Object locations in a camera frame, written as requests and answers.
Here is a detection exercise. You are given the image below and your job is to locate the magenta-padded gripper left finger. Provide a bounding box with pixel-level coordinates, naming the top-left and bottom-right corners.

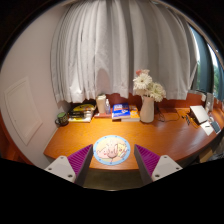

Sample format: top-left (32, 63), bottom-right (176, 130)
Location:
top-left (44, 143), bottom-right (94, 187)

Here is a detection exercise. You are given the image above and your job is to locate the thin red book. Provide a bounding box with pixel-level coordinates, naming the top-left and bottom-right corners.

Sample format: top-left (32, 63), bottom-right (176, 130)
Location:
top-left (93, 112), bottom-right (113, 119)

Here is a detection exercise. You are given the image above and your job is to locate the round cartoon print mouse pad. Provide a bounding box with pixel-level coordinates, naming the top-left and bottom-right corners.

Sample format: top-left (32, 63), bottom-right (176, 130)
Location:
top-left (92, 134), bottom-right (132, 166)

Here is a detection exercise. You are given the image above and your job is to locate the white laptop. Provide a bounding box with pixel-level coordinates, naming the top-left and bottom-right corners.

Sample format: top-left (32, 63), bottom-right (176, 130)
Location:
top-left (189, 105), bottom-right (210, 125)

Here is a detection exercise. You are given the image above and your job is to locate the white cylindrical container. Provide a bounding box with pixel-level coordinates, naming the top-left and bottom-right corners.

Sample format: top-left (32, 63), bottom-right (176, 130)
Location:
top-left (95, 94), bottom-right (108, 115)

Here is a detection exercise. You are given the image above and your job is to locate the white flower bouquet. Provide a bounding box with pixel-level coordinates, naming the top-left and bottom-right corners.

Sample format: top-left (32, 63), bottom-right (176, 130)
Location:
top-left (132, 68), bottom-right (167, 103)

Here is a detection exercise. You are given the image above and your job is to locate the yellow and black book stack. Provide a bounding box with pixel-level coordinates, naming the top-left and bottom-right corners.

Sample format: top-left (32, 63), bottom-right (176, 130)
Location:
top-left (68, 103), bottom-right (97, 123)

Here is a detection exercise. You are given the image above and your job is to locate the white ceramic vase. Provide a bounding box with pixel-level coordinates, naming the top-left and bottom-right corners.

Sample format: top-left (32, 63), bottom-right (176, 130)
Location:
top-left (139, 95), bottom-right (156, 124)

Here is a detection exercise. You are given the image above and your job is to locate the black cable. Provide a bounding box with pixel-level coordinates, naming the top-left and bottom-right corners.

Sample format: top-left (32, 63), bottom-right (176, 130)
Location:
top-left (154, 99), bottom-right (181, 123)

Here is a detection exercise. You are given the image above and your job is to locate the small clear bottle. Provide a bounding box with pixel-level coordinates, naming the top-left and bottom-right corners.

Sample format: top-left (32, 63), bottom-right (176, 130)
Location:
top-left (105, 98), bottom-right (112, 115)

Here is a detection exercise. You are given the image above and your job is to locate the dark green mug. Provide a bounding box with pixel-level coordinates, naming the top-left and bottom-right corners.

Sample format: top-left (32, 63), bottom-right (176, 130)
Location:
top-left (54, 111), bottom-right (70, 127)

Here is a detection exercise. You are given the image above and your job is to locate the white paper sheet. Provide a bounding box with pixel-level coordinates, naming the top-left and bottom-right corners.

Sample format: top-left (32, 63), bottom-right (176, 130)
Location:
top-left (199, 120), bottom-right (214, 136)

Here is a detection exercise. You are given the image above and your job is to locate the window with dark frame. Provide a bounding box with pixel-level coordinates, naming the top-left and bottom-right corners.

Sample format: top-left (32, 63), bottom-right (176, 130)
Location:
top-left (188, 23), bottom-right (224, 103)

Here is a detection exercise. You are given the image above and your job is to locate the white pleated curtain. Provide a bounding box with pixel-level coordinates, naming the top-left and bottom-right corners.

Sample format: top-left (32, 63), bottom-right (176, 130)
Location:
top-left (49, 0), bottom-right (201, 104)

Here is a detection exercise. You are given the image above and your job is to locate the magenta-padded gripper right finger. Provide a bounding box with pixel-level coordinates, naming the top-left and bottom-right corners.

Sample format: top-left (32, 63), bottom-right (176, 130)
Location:
top-left (133, 143), bottom-right (184, 186)

